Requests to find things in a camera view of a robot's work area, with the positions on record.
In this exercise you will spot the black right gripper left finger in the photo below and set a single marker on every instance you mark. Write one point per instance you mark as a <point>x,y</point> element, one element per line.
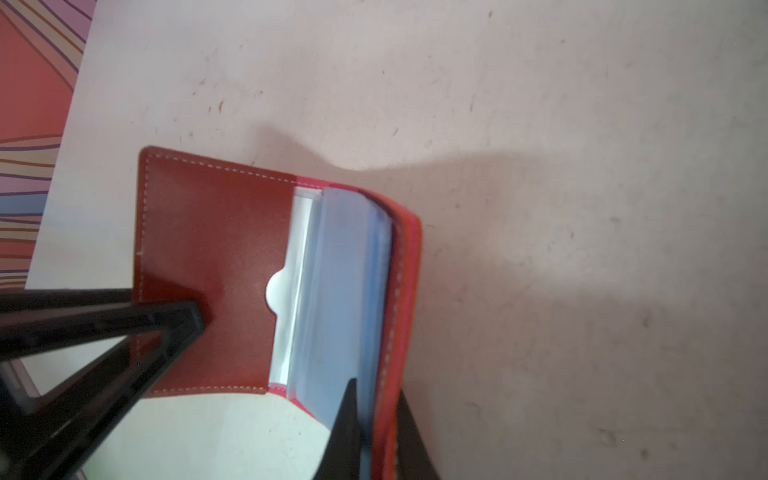
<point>342,455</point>

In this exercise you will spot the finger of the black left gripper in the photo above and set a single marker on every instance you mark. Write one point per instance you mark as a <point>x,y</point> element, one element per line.
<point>51,435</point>
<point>22,300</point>

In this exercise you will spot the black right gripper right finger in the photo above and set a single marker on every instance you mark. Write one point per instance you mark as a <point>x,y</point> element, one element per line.
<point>413,461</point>

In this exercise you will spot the red leather card holder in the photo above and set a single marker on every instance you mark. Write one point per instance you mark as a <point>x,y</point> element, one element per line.
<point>215,232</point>

